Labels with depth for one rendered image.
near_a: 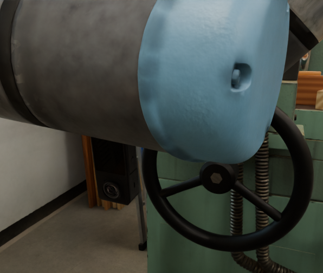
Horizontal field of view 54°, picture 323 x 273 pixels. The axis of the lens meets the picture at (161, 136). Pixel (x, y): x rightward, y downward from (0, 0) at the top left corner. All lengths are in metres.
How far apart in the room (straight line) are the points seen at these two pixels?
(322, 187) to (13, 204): 1.62
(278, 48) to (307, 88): 0.60
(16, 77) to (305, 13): 0.19
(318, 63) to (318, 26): 0.74
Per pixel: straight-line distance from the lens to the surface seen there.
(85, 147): 2.14
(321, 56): 1.00
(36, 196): 2.11
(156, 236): 0.87
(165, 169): 0.78
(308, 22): 0.26
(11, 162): 1.91
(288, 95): 0.59
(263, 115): 0.16
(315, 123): 0.70
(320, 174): 0.73
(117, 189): 0.37
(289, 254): 0.81
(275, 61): 0.16
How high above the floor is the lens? 1.00
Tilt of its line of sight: 14 degrees down
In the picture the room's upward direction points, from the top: straight up
